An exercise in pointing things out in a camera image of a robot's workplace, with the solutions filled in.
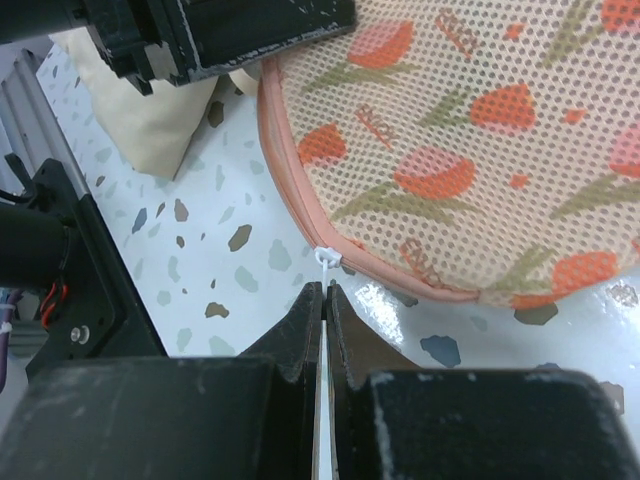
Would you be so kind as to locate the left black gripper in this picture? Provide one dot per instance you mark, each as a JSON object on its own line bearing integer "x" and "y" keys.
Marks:
{"x": 140, "y": 41}

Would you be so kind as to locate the tulip print mesh laundry bag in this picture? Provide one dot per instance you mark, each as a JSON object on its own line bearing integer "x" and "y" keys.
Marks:
{"x": 480, "y": 151}

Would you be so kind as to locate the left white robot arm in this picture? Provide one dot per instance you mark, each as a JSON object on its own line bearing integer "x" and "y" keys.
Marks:
{"x": 53, "y": 239}

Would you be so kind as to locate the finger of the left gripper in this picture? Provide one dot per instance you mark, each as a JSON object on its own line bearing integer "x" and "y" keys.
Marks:
{"x": 220, "y": 37}

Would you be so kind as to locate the beige folded garment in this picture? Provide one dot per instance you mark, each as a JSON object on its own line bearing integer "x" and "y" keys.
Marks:
{"x": 152, "y": 133}

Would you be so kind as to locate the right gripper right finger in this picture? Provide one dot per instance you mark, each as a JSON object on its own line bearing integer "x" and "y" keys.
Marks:
{"x": 395, "y": 420}

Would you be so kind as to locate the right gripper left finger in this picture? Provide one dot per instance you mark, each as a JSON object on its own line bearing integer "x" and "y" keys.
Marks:
{"x": 251, "y": 416}

